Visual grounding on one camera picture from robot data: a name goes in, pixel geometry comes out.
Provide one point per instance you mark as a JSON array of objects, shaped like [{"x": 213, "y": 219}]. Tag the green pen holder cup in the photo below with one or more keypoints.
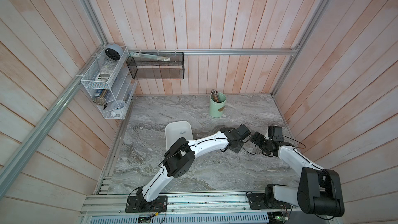
[{"x": 216, "y": 109}]

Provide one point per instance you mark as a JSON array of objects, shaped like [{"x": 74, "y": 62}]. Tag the black wire mesh basket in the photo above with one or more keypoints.
[{"x": 142, "y": 69}]

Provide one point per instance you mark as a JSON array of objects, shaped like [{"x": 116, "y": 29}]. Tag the white rectangular storage box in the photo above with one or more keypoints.
[{"x": 172, "y": 131}]

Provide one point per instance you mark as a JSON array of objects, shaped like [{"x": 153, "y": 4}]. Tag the horizontal aluminium wall rail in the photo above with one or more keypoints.
[{"x": 224, "y": 52}]

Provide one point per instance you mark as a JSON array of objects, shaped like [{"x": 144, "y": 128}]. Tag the pens in green cup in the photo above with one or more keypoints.
[{"x": 215, "y": 96}]

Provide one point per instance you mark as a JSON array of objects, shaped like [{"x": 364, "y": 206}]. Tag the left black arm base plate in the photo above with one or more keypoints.
[{"x": 137, "y": 204}]

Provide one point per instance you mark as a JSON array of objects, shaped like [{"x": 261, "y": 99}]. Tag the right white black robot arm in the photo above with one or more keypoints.
[{"x": 319, "y": 191}]

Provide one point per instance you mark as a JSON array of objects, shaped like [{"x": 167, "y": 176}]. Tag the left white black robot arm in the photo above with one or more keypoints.
[{"x": 179, "y": 158}]

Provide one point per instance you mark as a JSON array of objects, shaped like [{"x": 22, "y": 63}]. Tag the white wire wall shelf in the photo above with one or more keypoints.
[{"x": 107, "y": 80}]

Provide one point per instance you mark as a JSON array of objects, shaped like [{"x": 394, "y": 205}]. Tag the aluminium front frame rails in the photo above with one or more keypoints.
[{"x": 194, "y": 208}]

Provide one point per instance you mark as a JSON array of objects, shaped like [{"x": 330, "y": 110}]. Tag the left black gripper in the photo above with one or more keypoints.
[{"x": 238, "y": 148}]

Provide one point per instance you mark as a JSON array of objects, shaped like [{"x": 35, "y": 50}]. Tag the flat packaged item on basket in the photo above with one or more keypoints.
[{"x": 148, "y": 56}]

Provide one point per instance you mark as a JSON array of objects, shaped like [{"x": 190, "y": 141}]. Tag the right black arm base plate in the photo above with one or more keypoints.
[{"x": 260, "y": 202}]

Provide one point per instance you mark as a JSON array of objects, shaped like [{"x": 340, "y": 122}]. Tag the round grey alarm clock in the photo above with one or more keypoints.
[{"x": 114, "y": 52}]

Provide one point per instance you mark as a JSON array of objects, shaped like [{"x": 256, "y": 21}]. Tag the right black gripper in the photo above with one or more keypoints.
[{"x": 257, "y": 140}]

